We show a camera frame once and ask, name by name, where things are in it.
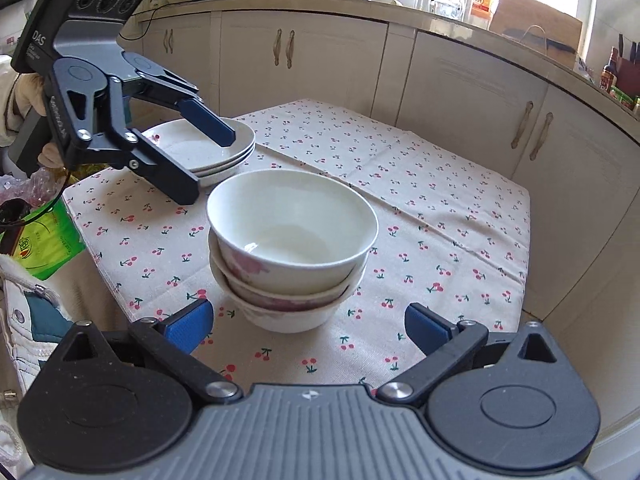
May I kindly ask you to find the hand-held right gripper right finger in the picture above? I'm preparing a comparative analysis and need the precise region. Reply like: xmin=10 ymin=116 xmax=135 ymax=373
xmin=376 ymin=303 xmax=571 ymax=404

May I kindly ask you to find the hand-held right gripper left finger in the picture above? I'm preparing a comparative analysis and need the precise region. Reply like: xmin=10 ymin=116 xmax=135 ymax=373
xmin=47 ymin=299 xmax=244 ymax=404

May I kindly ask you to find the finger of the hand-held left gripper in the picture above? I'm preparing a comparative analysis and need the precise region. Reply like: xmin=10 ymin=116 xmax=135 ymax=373
xmin=51 ymin=79 xmax=202 ymax=207
xmin=126 ymin=73 xmax=237 ymax=149

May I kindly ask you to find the oval deep white plate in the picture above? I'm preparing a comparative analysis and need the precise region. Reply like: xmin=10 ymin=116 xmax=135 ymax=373
xmin=141 ymin=119 xmax=257 ymax=168

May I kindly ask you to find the small white flower print plate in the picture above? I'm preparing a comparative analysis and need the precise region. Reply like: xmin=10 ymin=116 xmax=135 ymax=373
xmin=192 ymin=146 xmax=252 ymax=177

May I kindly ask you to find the large white fruit print plate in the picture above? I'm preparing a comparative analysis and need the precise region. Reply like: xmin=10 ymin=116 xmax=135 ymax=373
xmin=197 ymin=156 xmax=248 ymax=187

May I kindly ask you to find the white pale floral bowl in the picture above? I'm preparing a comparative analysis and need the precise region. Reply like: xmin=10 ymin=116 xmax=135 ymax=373
xmin=210 ymin=255 xmax=368 ymax=334

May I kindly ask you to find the white pink floral bowl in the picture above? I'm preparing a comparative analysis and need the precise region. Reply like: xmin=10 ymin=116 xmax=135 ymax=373
xmin=208 ymin=232 xmax=375 ymax=312
xmin=206 ymin=169 xmax=379 ymax=297

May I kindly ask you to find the person's left forearm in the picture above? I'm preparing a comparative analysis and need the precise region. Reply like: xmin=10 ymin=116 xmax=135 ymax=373
xmin=0 ymin=67 xmax=17 ymax=148

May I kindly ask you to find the person's left hand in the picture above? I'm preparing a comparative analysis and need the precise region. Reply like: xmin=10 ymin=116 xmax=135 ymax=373
xmin=9 ymin=73 xmax=51 ymax=118

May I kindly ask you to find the cherry print tablecloth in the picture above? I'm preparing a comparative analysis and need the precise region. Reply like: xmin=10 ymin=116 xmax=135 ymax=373
xmin=62 ymin=97 xmax=531 ymax=396

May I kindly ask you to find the pink plastic bag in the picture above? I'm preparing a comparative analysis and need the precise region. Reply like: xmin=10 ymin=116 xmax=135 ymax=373
xmin=0 ymin=167 xmax=68 ymax=211

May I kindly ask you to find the green printed bag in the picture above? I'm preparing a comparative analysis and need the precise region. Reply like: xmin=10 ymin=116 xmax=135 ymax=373
xmin=10 ymin=199 xmax=87 ymax=282

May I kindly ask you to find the person's white clothing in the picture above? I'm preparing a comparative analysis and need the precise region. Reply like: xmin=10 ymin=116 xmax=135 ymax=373
xmin=0 ymin=254 xmax=83 ymax=480

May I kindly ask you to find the beige kitchen countertop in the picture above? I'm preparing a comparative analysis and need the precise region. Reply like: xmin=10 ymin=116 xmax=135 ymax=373
xmin=115 ymin=0 xmax=640 ymax=126

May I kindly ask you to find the glass teapot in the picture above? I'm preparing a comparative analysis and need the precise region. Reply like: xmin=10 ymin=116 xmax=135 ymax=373
xmin=434 ymin=0 xmax=465 ymax=20

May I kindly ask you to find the green box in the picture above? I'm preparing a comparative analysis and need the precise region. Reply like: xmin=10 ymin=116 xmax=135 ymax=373
xmin=610 ymin=85 xmax=640 ymax=113

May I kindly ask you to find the dark sauce bottle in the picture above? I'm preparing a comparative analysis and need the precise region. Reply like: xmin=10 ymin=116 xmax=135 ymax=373
xmin=600 ymin=47 xmax=618 ymax=92

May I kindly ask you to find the wooden cutting board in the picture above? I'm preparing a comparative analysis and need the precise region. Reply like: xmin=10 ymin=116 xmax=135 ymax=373
xmin=489 ymin=0 xmax=584 ymax=57

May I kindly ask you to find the red knife block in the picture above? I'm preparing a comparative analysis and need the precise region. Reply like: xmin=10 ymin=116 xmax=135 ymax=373
xmin=616 ymin=34 xmax=640 ymax=88

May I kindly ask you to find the black cable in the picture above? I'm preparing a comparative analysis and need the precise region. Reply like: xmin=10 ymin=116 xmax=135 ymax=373
xmin=0 ymin=160 xmax=73 ymax=241

